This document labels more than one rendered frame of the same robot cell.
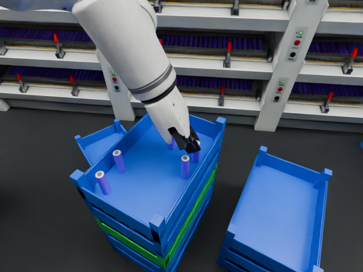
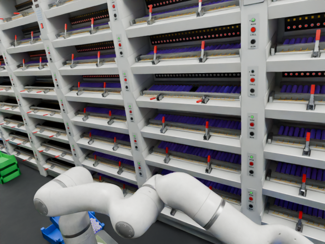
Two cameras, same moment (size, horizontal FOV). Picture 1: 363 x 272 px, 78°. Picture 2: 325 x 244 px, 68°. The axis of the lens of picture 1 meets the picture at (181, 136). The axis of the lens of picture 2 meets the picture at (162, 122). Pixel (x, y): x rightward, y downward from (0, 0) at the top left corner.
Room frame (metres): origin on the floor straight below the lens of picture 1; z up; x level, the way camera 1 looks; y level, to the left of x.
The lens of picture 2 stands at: (-0.15, 0.14, 1.19)
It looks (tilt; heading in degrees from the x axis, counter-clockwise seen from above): 19 degrees down; 30
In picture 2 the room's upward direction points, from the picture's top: 7 degrees counter-clockwise
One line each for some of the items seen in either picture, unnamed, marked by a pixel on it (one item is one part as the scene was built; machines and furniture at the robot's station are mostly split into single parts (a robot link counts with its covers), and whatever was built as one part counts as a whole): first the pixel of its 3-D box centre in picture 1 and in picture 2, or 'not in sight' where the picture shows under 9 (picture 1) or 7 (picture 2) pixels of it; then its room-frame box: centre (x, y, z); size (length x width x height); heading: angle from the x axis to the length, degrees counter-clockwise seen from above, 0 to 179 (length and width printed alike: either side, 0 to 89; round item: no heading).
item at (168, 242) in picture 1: (161, 176); not in sight; (0.33, 0.05, 0.28); 0.30 x 0.20 x 0.08; 151
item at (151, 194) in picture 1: (158, 155); not in sight; (0.33, 0.05, 0.36); 0.30 x 0.20 x 0.08; 151
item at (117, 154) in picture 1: (119, 161); not in sight; (0.31, 0.14, 0.36); 0.02 x 0.02 x 0.06
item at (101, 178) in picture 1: (103, 183); not in sight; (0.26, 0.16, 0.36); 0.02 x 0.02 x 0.06
